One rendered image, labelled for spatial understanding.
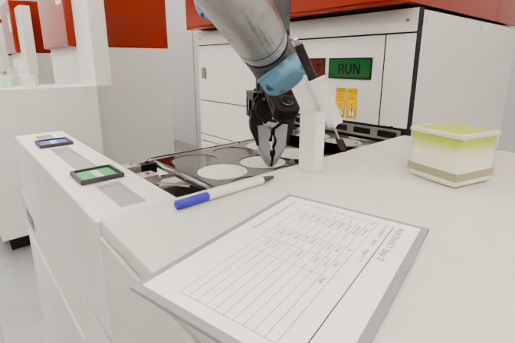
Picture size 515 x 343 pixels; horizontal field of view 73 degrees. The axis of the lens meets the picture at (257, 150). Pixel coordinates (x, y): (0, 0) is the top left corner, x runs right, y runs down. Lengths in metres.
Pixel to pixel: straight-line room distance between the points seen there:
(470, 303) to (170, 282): 0.20
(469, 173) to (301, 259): 0.28
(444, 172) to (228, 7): 0.32
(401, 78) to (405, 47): 0.06
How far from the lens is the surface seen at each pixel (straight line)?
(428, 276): 0.29
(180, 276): 0.27
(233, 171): 0.71
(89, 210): 0.42
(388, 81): 0.81
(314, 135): 0.48
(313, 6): 0.88
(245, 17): 0.39
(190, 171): 0.72
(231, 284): 0.25
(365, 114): 0.85
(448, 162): 0.48
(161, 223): 0.35
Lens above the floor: 1.11
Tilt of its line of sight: 14 degrees down
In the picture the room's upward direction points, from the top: straight up
